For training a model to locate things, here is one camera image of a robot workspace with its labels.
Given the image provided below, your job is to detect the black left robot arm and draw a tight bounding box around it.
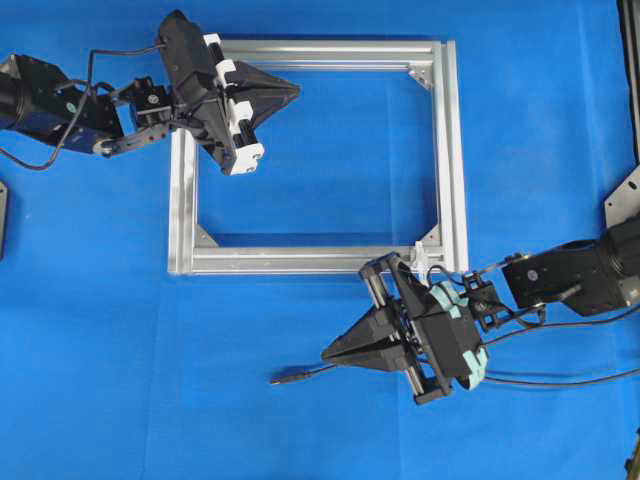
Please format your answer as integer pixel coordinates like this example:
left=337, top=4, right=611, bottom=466
left=1, top=33, right=300, bottom=175

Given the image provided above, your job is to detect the black post at top right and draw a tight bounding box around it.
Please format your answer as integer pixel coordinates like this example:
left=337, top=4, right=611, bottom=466
left=617, top=0, right=640, bottom=162

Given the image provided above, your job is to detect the right gripper teal trim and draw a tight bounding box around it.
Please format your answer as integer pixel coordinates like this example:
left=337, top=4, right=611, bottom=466
left=321, top=252, right=471, bottom=405

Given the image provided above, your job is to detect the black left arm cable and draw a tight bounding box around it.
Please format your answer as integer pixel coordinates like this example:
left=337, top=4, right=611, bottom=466
left=0, top=43, right=166, bottom=172

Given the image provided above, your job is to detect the dark object at left edge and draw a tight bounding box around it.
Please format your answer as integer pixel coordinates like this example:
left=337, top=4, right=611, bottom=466
left=0, top=182, right=9, bottom=259

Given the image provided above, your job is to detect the left gripper white trim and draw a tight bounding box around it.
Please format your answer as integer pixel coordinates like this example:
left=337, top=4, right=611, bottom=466
left=179, top=42, right=301, bottom=175

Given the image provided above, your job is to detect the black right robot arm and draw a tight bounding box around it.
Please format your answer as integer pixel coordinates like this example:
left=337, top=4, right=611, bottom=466
left=321, top=218, right=639, bottom=404

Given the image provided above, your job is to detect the white string loop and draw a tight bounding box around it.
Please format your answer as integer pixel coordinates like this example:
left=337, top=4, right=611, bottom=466
left=410, top=240, right=432, bottom=289

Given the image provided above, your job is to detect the aluminium extrusion square frame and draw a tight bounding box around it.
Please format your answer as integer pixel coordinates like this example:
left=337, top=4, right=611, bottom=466
left=167, top=38, right=469, bottom=275

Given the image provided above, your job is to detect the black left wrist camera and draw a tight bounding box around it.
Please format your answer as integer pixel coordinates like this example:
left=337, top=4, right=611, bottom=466
left=157, top=10, right=215, bottom=107

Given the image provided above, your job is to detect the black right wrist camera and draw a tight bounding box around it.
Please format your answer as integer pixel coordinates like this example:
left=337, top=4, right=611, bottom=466
left=414, top=307, right=488, bottom=390

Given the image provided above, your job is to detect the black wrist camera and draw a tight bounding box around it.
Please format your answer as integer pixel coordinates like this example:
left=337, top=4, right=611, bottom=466
left=157, top=10, right=215, bottom=107
left=414, top=307, right=488, bottom=390

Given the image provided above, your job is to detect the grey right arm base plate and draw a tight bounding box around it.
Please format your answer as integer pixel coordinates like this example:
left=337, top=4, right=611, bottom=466
left=604, top=166, right=640, bottom=229

